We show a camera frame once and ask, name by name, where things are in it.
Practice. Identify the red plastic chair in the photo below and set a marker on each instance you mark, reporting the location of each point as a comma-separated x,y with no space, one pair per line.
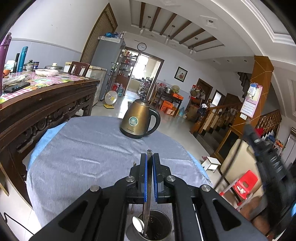
242,187

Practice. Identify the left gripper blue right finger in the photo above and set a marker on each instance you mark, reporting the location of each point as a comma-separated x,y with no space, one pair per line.
157,178

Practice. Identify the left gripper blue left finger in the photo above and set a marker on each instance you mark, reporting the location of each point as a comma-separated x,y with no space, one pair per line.
142,177

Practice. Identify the beige sofa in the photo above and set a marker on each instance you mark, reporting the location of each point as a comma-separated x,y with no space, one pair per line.
244,161

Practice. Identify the grey tablecloth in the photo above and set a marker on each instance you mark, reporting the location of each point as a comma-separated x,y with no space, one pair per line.
91,150

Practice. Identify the gold electric kettle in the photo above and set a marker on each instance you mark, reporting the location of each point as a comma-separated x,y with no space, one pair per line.
135,123

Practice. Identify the small white stool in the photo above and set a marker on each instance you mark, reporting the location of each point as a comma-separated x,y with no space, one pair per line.
210,163

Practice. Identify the metal chopstick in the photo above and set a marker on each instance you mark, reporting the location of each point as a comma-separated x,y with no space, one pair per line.
148,191

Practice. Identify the white chest freezer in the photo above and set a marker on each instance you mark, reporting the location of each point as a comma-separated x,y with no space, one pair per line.
97,73

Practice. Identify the teal thermos bottle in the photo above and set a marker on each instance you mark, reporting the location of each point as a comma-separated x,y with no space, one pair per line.
22,59

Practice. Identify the round wall clock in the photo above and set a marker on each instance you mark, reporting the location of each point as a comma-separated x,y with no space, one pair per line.
141,47

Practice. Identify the framed wall picture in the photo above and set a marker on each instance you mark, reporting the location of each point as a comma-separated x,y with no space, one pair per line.
180,74

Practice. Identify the wall calendar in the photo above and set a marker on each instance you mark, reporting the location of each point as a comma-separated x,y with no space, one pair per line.
251,100

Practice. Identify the wooden chair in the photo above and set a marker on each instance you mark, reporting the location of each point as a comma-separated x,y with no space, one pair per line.
78,68

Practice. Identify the grey refrigerator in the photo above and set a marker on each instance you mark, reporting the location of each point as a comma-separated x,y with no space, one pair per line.
107,56

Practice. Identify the dark side table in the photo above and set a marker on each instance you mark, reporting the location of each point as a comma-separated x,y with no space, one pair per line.
162,95

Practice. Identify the blue water jug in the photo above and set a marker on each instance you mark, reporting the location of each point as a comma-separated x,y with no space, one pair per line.
181,112

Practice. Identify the steel utensil holder cup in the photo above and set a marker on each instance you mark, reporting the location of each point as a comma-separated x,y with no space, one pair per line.
159,228

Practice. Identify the white floor fan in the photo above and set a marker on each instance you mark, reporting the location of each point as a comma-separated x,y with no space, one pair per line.
110,99

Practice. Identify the carved wooden sideboard table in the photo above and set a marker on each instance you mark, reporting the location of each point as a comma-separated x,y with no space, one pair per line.
25,118

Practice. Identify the right hand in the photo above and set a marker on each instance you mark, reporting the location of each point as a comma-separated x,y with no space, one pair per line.
253,212

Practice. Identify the purple thermos bottle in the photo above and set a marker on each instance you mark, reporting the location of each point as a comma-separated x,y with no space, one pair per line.
3,52

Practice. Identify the wooden stair railing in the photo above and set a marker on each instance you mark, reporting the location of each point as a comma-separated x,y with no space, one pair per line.
224,115

